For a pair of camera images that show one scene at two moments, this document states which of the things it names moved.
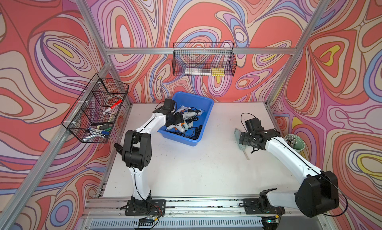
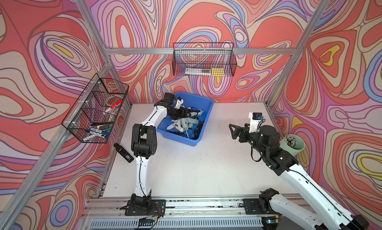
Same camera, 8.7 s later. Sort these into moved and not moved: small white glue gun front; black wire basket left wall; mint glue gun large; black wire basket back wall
Moved: mint glue gun large
Not moved: black wire basket left wall; black wire basket back wall; small white glue gun front
